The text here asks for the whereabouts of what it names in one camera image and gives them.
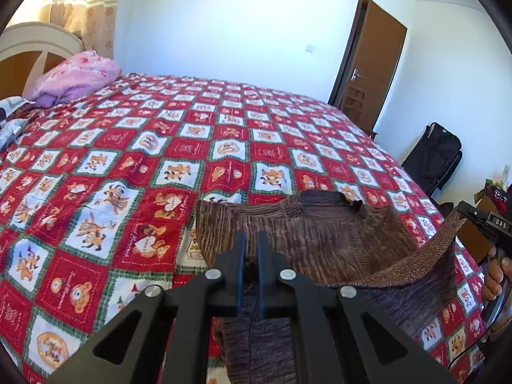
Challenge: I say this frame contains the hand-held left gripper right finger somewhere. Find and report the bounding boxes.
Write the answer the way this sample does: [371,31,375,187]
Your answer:
[256,230,457,384]

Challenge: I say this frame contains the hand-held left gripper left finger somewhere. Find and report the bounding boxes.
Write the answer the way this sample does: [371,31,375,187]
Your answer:
[46,230,246,384]

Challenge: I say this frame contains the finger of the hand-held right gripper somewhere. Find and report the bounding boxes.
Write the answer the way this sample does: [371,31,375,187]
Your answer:
[458,201,512,245]

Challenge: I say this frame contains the brown knit sweater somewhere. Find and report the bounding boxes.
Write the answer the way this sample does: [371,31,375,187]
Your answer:
[195,190,467,384]

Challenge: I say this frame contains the pile of clothes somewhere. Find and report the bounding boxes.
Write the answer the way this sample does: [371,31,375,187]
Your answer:
[474,178,512,212]

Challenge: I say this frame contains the person's right hand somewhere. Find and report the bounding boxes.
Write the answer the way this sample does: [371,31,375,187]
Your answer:
[482,246,512,301]

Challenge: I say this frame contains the black folding chair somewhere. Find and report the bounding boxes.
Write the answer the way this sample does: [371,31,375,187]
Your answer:
[401,123,463,196]

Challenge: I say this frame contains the red checkered printed blanket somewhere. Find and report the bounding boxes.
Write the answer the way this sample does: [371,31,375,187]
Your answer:
[0,73,494,384]

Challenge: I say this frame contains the brown wooden door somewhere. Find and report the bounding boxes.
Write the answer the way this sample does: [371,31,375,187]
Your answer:
[328,0,408,129]

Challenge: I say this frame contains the pink pillow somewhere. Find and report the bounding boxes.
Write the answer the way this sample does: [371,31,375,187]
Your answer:
[23,50,123,107]

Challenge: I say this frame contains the grey printed pillow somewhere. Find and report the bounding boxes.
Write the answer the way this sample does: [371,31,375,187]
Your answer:
[0,118,30,150]

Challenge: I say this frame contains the beige patterned curtain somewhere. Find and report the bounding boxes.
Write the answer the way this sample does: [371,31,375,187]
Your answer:
[6,0,121,60]

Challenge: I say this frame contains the white and wooden headboard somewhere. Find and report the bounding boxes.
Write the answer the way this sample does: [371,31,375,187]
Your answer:
[0,22,84,100]

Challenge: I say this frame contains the black cable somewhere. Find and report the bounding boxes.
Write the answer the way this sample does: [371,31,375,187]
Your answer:
[447,328,488,371]

